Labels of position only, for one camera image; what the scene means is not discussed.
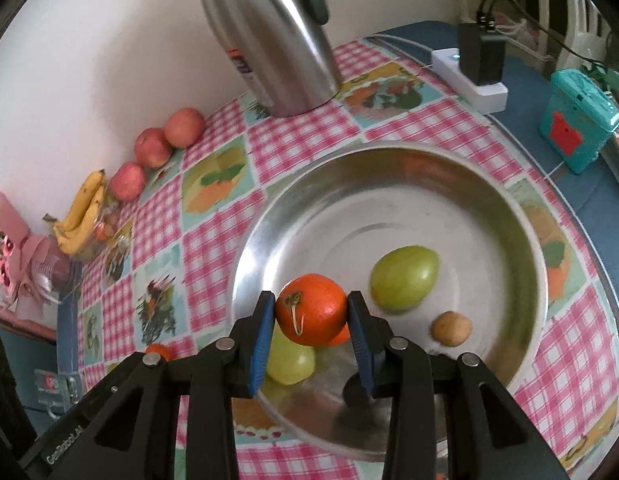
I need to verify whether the red apple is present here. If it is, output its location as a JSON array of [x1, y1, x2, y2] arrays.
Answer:
[[164, 107, 207, 149], [134, 128, 173, 169], [108, 162, 147, 203]]

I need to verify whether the pink checkered printed tablecloth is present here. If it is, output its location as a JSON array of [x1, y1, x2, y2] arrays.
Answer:
[[57, 37, 619, 480]]

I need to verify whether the white plastic chair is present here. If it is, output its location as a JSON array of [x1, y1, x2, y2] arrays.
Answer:
[[514, 0, 605, 56]]

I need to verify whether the white power strip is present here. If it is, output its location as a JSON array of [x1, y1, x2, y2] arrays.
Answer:
[[432, 48, 509, 114]]

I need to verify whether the black cable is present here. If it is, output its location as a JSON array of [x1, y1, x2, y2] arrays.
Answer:
[[475, 0, 610, 71]]

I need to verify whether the bunch of yellow bananas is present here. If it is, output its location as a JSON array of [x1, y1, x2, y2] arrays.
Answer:
[[44, 169, 108, 256]]

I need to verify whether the brown walnut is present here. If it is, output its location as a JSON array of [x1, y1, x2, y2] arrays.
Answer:
[[430, 311, 473, 347]]

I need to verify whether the pink wrapped flower bouquet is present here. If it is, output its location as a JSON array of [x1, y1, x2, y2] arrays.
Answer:
[[0, 186, 75, 321]]

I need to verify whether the teal box with red label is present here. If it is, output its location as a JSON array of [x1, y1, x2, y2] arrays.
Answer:
[[539, 68, 619, 175]]

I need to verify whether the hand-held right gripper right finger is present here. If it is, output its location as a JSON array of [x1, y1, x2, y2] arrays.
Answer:
[[347, 290, 570, 480]]

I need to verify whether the dark plum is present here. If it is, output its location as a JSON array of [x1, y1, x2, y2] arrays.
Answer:
[[342, 376, 366, 407]]

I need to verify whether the stainless steel kettle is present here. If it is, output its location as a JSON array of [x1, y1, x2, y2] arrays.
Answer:
[[182, 0, 344, 118]]

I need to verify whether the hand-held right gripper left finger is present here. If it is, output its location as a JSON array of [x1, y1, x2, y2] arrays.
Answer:
[[57, 291, 277, 480]]

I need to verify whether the large green fruit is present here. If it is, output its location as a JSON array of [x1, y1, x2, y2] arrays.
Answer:
[[369, 245, 440, 311]]

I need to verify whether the small green fruit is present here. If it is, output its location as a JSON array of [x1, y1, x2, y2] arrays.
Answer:
[[266, 327, 317, 386]]

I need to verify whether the black power adapter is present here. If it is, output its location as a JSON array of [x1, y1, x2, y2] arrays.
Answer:
[[457, 22, 505, 87]]

